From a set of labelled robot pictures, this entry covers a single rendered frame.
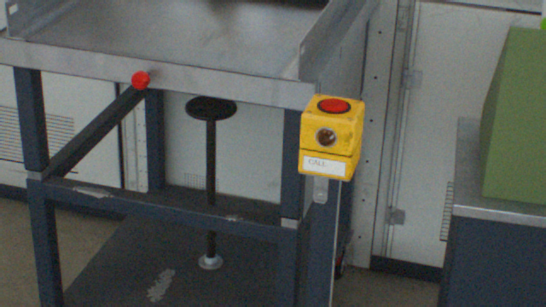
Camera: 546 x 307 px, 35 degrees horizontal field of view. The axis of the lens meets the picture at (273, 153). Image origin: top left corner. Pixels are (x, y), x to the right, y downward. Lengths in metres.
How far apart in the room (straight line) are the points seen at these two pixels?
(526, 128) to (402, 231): 1.08
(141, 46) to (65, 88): 0.90
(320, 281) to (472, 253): 0.25
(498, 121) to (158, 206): 0.72
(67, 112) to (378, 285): 1.00
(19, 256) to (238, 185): 0.65
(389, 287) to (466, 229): 1.05
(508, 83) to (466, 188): 0.20
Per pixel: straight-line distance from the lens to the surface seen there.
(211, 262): 2.16
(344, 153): 1.27
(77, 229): 2.65
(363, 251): 2.46
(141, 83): 1.55
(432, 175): 2.28
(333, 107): 1.27
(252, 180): 2.42
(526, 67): 1.31
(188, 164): 2.47
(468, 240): 1.41
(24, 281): 2.46
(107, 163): 2.56
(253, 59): 1.58
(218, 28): 1.72
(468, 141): 1.56
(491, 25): 2.10
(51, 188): 1.84
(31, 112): 1.77
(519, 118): 1.34
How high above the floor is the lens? 1.45
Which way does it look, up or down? 29 degrees down
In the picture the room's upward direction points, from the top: 2 degrees clockwise
